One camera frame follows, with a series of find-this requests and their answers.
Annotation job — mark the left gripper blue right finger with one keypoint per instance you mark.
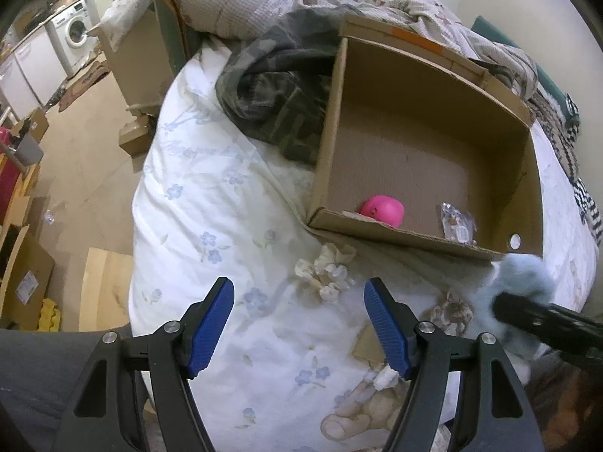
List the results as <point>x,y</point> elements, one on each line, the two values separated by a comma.
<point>493,412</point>

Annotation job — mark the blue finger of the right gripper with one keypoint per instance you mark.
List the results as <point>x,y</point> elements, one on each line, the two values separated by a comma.
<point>577,338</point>

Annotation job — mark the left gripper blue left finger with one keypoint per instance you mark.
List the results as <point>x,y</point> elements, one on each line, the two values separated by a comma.
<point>103,412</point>

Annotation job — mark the light blue plush toy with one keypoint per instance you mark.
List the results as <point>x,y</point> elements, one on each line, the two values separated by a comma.
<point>518,274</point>

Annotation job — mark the clear plastic packet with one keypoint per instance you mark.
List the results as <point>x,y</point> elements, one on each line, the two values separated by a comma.
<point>458,226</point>

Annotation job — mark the pink ball toy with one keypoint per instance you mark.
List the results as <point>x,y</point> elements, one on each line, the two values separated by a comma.
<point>384,209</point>

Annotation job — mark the cream lace scrunchie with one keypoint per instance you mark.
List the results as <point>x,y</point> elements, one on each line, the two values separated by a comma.
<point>328,274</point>

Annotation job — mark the flat cardboard sheet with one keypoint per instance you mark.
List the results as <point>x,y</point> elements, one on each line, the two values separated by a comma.
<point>105,290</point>

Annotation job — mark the cardboard box with label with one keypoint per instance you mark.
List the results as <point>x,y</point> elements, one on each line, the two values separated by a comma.
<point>26,268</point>

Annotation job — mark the black white striped knit blanket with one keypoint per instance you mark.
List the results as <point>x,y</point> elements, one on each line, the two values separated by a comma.
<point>560,120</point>

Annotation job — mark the white floral duvet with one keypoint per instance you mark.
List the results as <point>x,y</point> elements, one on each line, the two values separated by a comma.
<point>289,371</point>

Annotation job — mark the open cardboard box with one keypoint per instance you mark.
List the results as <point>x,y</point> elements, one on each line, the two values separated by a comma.
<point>412,120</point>

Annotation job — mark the red pink storage bin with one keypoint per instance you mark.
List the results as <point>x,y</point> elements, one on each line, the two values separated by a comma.
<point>10,172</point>

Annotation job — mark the grey small bin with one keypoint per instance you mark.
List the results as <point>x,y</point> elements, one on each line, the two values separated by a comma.
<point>28,152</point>

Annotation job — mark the white kitchen cabinets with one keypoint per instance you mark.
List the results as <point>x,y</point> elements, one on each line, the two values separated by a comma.
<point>31,74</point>

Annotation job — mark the cardboard bedside box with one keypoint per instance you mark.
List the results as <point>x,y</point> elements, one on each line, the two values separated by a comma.
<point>141,69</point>

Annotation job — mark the dark green camouflage garment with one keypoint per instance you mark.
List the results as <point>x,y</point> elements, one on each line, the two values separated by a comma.
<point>275,87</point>

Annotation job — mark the white washing machine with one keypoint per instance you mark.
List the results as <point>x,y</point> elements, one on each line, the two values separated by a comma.
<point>68,32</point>

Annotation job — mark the beige patterned crumpled blanket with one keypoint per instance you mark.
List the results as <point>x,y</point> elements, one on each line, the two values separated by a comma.
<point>245,19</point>

